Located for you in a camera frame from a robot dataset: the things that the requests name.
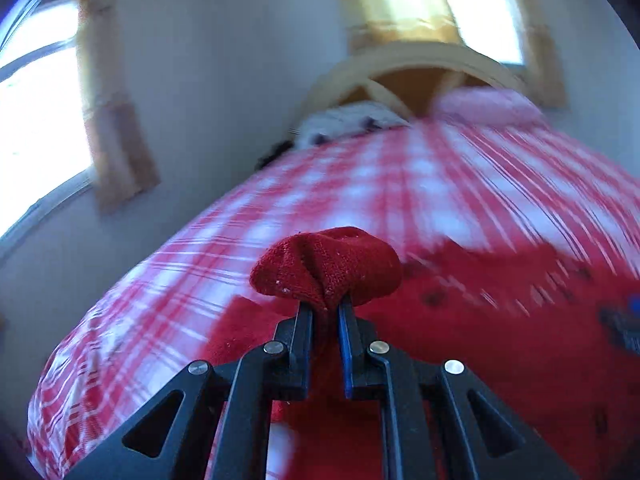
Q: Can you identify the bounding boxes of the yellow curtain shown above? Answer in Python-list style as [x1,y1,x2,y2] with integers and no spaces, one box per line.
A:
[341,0,463,53]
[514,0,567,110]

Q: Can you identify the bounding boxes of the pink pillow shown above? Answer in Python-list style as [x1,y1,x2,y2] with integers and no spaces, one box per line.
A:
[431,87,544,127]

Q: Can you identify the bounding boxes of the yellow curtain centre right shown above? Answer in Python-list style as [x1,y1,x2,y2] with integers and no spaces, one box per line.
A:
[514,0,567,110]

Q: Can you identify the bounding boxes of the yellow curtain side window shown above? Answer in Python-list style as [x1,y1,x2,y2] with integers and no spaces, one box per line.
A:
[76,0,160,214]

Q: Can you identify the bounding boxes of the red knitted sweater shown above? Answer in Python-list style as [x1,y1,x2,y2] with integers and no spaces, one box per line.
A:
[203,228,639,479]

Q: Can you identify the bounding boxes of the red white plaid bedspread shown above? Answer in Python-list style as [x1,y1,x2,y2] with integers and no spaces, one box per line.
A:
[27,120,639,479]

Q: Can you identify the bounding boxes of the cream wooden headboard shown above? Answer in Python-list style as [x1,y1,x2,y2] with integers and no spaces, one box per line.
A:
[296,42,524,120]

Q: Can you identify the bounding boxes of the centre window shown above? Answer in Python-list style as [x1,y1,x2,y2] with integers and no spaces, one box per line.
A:
[447,0,524,66]

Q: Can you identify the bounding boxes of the yellow curtain centre left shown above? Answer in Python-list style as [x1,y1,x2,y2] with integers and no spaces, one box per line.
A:
[341,0,463,53]

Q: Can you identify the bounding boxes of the white black patterned pillow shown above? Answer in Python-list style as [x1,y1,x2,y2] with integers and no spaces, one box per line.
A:
[293,101,409,150]

